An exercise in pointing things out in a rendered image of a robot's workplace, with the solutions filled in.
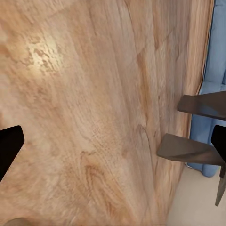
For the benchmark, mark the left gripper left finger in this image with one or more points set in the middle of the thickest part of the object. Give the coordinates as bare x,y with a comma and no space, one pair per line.
11,141

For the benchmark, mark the sofa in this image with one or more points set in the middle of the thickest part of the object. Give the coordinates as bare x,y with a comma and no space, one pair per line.
213,79

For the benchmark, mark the coffee table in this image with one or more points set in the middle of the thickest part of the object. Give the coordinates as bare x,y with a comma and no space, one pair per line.
175,148

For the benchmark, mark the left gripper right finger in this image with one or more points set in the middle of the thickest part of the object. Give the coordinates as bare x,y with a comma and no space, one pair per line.
218,139

